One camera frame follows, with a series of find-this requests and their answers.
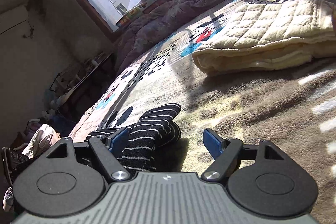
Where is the navy white striped shirt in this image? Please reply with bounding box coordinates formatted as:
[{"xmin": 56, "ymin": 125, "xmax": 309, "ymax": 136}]
[{"xmin": 88, "ymin": 103, "xmax": 182, "ymax": 172}]

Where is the stack of folded clothes left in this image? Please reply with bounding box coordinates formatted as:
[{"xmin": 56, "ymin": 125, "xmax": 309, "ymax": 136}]
[{"xmin": 2, "ymin": 123, "xmax": 61, "ymax": 212}]

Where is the Mickey Mouse fleece blanket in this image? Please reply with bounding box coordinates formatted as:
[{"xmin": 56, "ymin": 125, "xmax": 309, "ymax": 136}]
[{"xmin": 70, "ymin": 0, "xmax": 335, "ymax": 223}]

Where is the folded cream quilted blanket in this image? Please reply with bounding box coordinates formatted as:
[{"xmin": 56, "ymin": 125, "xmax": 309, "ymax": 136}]
[{"xmin": 192, "ymin": 0, "xmax": 335, "ymax": 76}]

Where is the purple crumpled comforter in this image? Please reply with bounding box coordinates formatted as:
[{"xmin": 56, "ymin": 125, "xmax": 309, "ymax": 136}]
[{"xmin": 114, "ymin": 0, "xmax": 225, "ymax": 73}]

